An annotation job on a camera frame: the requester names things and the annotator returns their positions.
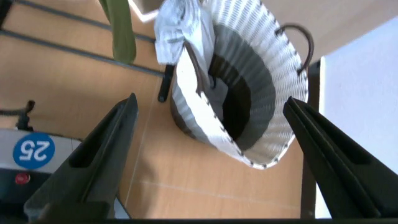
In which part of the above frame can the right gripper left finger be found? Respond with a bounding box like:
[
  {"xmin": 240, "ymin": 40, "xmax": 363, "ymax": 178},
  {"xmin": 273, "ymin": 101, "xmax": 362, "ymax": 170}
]
[{"xmin": 24, "ymin": 92, "xmax": 139, "ymax": 220}]

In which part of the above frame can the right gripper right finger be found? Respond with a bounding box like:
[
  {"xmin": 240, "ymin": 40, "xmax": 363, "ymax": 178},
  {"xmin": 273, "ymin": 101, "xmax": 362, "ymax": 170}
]
[{"xmin": 282, "ymin": 96, "xmax": 398, "ymax": 218}]

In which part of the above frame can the green long-sleeved shirt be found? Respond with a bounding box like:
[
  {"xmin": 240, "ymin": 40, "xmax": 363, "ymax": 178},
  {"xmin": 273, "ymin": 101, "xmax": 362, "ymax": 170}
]
[{"xmin": 98, "ymin": 0, "xmax": 137, "ymax": 65}]

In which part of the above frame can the pale grey garment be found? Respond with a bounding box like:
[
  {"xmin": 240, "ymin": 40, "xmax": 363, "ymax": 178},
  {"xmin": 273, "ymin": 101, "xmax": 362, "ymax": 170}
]
[{"xmin": 154, "ymin": 0, "xmax": 229, "ymax": 121}]

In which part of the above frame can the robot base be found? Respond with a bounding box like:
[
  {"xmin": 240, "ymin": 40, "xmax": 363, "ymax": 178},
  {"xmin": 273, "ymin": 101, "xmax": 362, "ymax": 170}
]
[{"xmin": 0, "ymin": 100, "xmax": 131, "ymax": 220}]

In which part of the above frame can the black clothes rack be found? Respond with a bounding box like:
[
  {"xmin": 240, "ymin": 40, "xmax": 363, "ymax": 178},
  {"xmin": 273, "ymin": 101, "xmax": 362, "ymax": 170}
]
[{"xmin": 0, "ymin": 0, "xmax": 175, "ymax": 103}]

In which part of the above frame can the white laundry basket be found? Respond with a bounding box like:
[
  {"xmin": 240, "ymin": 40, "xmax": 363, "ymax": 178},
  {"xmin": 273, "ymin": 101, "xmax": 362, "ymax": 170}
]
[{"xmin": 169, "ymin": 0, "xmax": 315, "ymax": 170}]

